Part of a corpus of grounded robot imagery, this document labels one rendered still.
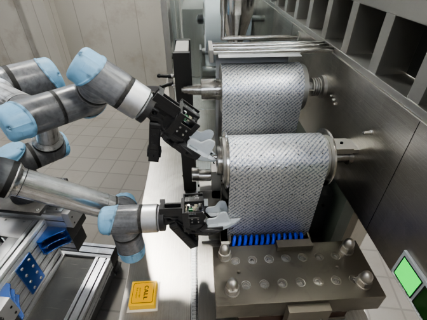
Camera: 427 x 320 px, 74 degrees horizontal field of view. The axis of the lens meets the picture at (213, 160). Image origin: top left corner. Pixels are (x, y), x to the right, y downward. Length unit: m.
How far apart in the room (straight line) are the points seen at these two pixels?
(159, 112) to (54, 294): 1.41
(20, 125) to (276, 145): 0.53
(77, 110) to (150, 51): 3.52
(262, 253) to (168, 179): 0.57
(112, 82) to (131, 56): 3.68
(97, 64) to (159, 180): 0.71
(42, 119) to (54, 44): 3.84
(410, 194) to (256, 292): 0.39
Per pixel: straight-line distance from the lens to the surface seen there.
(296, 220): 0.83
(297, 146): 0.70
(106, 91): 0.60
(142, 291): 0.88
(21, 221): 1.52
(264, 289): 0.75
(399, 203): 0.67
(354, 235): 1.21
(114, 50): 4.34
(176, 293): 0.89
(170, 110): 0.62
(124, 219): 0.76
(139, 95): 0.60
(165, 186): 1.18
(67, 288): 1.86
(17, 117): 0.65
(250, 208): 0.76
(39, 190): 0.85
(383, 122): 0.70
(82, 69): 0.60
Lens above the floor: 1.68
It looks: 37 degrees down
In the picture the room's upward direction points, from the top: straight up
